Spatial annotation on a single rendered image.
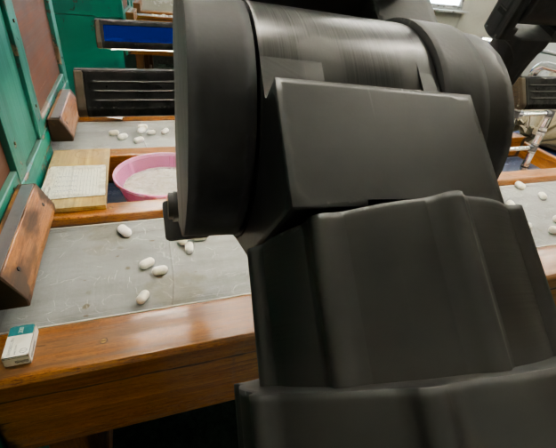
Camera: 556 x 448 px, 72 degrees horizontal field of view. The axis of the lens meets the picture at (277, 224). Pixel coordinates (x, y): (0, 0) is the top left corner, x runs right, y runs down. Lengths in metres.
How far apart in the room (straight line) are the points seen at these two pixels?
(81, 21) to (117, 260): 2.77
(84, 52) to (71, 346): 3.01
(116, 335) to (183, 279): 0.18
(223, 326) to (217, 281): 0.14
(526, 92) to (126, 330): 1.03
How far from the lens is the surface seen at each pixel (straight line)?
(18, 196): 0.91
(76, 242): 0.95
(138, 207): 0.99
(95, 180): 1.11
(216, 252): 0.87
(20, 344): 0.71
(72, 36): 3.53
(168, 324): 0.70
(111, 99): 0.74
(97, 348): 0.69
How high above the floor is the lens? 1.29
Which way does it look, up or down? 34 degrees down
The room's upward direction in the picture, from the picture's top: 6 degrees clockwise
